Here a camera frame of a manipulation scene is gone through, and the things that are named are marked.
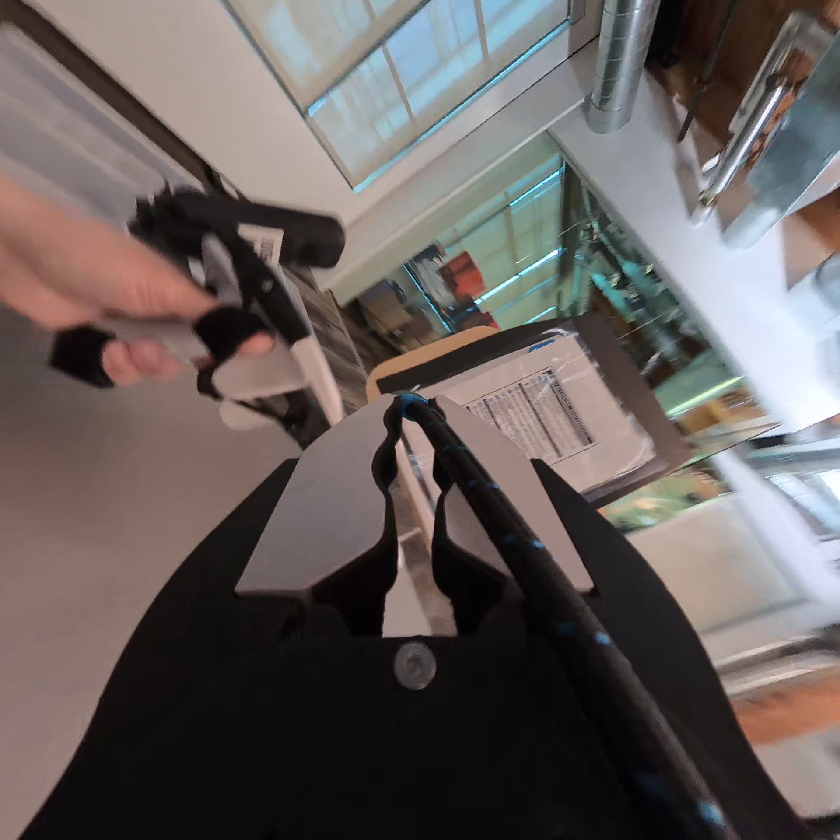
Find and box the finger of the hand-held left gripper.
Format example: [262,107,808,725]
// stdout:
[290,333,347,429]
[210,340,314,433]

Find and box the black braided hdmi cable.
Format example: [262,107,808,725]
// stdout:
[392,391,746,840]

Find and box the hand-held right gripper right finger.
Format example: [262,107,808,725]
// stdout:
[430,395,595,636]

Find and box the laminated instruction sheet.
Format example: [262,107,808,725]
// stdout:
[420,331,657,493]

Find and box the silver ceiling duct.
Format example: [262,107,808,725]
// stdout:
[586,0,662,133]

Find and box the silver ceiling ductwork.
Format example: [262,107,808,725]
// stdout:
[699,13,840,250]

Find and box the person's left hand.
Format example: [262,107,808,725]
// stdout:
[0,172,278,389]

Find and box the red storage crate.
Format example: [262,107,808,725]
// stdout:
[438,251,490,309]

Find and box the large paned window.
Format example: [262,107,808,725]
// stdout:
[223,0,588,194]

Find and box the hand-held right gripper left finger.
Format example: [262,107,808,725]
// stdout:
[235,394,401,636]

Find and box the glass partition window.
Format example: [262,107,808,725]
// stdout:
[354,151,567,329]

